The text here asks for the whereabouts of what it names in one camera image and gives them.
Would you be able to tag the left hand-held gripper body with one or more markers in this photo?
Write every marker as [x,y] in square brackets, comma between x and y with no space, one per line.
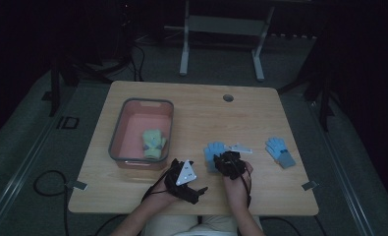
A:
[185,175]

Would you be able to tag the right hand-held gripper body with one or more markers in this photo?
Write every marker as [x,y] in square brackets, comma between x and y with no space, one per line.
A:
[232,165]

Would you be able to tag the plain blue glove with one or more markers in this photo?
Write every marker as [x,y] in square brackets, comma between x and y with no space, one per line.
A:
[211,151]

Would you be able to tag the green sock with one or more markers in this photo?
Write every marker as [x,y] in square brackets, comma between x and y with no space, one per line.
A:
[151,154]

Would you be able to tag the green glove with patch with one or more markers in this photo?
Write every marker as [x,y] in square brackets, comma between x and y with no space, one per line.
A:
[154,139]

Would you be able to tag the pink plastic bin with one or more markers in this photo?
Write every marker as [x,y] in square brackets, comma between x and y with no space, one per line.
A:
[132,131]

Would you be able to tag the person's right hand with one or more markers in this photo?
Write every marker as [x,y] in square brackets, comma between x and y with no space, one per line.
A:
[237,193]

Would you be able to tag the person's left hand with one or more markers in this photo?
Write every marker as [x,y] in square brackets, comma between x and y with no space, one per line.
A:
[162,198]

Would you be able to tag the person's light trousers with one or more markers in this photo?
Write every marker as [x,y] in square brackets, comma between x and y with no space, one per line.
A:
[201,226]

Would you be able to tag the blue glove with dark mark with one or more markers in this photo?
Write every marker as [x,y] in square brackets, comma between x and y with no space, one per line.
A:
[279,151]

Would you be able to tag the grey table grommet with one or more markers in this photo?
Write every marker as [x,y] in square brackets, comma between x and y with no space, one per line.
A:
[228,98]

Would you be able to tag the grey table clip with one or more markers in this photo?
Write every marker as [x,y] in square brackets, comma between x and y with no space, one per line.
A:
[77,185]
[310,186]

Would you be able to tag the black tripod stand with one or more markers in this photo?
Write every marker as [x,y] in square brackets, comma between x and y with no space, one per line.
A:
[83,65]

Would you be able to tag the metal floor rail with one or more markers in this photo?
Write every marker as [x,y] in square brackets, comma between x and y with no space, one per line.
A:
[18,180]
[342,183]

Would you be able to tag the white metal desk frame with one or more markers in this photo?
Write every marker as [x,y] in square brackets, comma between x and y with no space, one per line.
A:
[226,26]

